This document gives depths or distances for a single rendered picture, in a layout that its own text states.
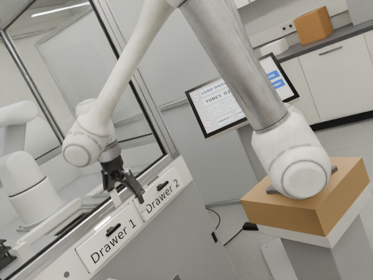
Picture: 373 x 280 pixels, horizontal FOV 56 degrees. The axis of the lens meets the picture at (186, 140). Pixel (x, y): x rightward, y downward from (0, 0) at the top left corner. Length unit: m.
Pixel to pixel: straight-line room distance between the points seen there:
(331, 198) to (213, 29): 0.61
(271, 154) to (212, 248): 1.08
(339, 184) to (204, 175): 2.12
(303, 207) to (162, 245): 0.76
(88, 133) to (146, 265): 0.77
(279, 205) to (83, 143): 0.62
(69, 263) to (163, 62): 1.94
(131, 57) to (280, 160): 0.50
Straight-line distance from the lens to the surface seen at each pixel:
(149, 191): 1.57
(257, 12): 4.63
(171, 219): 1.69
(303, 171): 0.88
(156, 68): 2.98
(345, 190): 1.21
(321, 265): 1.30
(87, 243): 1.40
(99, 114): 1.00
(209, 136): 1.78
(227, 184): 3.13
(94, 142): 1.00
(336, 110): 3.96
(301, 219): 1.14
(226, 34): 0.87
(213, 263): 1.92
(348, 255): 1.31
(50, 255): 1.36
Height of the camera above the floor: 1.41
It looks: 14 degrees down
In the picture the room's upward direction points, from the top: 25 degrees counter-clockwise
